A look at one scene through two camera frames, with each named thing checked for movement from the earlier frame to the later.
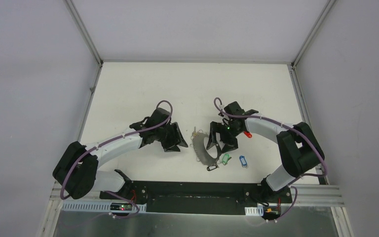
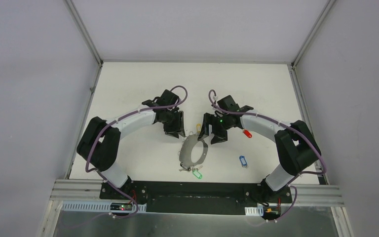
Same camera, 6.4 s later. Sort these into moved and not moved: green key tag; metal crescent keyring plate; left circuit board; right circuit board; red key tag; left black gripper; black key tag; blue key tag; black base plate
Moved: metal crescent keyring plate; black key tag; left black gripper; green key tag
Not moved: black base plate; blue key tag; left circuit board; right circuit board; red key tag
